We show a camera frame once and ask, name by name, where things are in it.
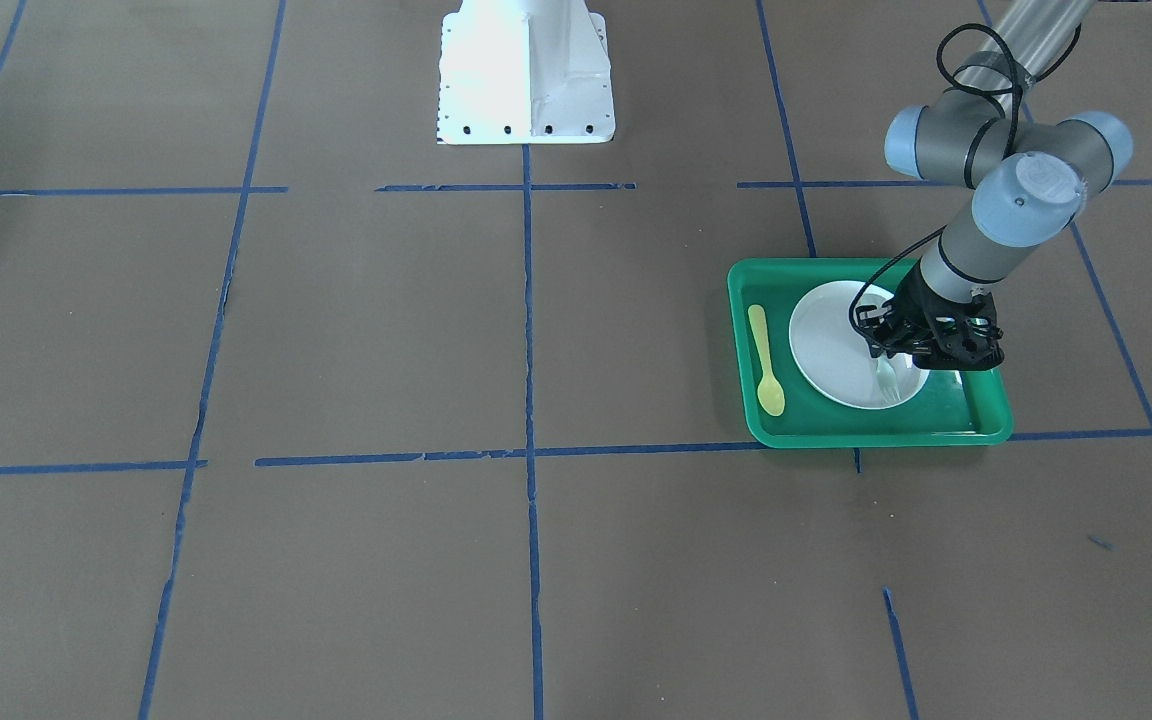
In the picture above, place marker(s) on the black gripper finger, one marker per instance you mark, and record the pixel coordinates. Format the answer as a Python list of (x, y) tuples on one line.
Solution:
[(913, 340), (879, 326)]

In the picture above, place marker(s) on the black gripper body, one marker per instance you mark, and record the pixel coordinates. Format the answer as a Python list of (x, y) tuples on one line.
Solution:
[(915, 306)]

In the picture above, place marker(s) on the white plastic fork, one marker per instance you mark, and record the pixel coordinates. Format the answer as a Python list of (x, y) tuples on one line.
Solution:
[(888, 381)]

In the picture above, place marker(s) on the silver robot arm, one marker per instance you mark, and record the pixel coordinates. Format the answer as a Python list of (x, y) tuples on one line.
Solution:
[(1029, 182)]

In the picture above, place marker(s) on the white plate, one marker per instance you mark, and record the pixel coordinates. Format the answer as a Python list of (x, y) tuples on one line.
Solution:
[(835, 359)]

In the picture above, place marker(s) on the green plastic tray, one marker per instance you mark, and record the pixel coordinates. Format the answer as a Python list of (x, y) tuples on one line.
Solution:
[(953, 409)]

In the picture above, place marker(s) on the yellow plastic spoon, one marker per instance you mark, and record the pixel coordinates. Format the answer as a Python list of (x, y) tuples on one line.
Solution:
[(769, 391)]

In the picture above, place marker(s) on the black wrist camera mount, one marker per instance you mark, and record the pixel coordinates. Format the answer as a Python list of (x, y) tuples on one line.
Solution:
[(979, 349)]

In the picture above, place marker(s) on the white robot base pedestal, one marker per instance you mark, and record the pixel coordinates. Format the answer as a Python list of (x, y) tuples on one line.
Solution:
[(516, 72)]

